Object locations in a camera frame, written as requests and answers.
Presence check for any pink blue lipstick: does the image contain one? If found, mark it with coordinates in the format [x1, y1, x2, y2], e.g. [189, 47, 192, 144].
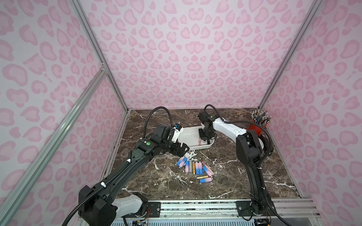
[176, 157, 188, 168]
[185, 161, 189, 173]
[200, 178, 213, 184]
[195, 163, 203, 175]

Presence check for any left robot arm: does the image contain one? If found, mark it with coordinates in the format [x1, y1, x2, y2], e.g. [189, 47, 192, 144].
[63, 123, 189, 226]

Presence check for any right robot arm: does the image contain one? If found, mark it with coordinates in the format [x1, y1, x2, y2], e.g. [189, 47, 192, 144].
[198, 104, 290, 226]

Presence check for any white plastic storage box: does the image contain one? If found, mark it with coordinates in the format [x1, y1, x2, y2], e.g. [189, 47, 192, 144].
[178, 126, 215, 151]

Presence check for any gold glitter lipstick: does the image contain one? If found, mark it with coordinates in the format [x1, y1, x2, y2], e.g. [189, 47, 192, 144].
[192, 163, 196, 175]

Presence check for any pink blue lipstick bottom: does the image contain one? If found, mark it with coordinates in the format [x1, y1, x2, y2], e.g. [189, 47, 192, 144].
[200, 178, 213, 184]

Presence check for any bundle of pencils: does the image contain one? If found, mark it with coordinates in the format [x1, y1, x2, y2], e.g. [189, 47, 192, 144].
[251, 109, 271, 127]

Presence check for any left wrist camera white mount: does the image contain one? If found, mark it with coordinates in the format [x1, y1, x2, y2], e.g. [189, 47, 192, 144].
[171, 123, 184, 143]

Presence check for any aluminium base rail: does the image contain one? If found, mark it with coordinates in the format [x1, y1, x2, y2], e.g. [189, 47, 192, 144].
[76, 199, 323, 226]

